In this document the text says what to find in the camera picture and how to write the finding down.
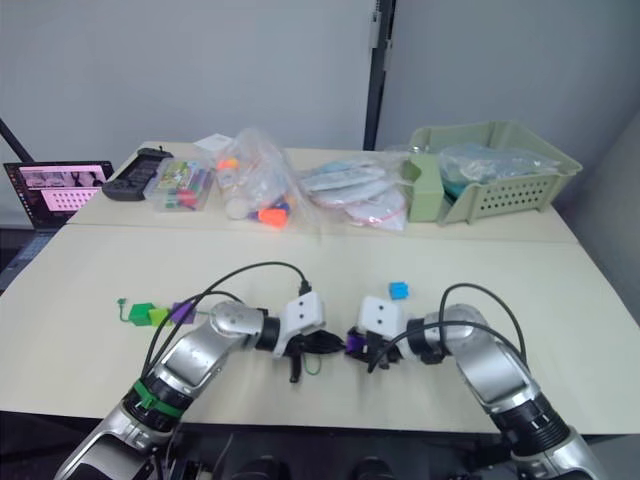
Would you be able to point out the clear bag of toys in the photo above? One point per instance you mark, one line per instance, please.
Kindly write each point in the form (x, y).
(260, 175)

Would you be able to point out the dark green block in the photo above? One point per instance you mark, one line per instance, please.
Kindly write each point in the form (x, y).
(140, 314)

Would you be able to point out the blue block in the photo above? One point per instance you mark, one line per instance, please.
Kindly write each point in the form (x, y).
(399, 291)

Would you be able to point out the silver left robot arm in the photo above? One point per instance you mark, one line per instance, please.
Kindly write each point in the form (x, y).
(200, 355)

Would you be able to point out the orange toy block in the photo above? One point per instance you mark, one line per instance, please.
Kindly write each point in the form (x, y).
(275, 217)

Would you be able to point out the dark vertical post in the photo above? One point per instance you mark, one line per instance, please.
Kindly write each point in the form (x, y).
(377, 75)

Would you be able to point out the dark rounded shape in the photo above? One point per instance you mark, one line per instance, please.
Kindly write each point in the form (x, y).
(257, 469)
(372, 469)

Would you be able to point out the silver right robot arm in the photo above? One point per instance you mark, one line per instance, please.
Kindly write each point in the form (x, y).
(485, 355)

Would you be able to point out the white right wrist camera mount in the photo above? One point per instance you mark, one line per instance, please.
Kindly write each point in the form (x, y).
(379, 315)

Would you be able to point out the clear plastic toy box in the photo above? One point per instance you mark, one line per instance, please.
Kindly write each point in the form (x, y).
(182, 187)

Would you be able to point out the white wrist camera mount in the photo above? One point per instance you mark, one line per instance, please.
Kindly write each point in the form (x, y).
(379, 315)
(302, 315)

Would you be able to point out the pale green plastic basket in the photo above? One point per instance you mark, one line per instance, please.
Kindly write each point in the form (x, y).
(505, 200)

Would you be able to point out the black slanted bar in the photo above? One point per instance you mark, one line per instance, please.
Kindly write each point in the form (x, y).
(15, 140)

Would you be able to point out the clear bags of white items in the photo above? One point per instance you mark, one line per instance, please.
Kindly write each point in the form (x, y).
(360, 190)

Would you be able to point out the dark purple block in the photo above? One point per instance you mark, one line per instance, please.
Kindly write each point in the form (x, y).
(354, 344)

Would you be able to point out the white paper card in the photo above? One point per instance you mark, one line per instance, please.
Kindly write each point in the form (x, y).
(214, 143)

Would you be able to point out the black handheld controller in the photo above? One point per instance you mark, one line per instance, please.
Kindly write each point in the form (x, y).
(132, 175)

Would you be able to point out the open laptop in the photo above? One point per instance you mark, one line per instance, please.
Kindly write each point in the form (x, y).
(55, 190)

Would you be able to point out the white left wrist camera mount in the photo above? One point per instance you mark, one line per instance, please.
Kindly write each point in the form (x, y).
(302, 315)

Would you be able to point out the green band on arm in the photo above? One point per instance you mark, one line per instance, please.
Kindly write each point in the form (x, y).
(155, 400)

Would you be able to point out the light green block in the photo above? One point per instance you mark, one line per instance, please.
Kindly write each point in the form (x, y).
(161, 318)

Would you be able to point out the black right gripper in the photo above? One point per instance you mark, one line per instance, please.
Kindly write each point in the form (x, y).
(384, 350)

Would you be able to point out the blue plastic bag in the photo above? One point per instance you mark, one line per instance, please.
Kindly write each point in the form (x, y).
(485, 165)

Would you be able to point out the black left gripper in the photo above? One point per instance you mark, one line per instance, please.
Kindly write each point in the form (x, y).
(306, 344)

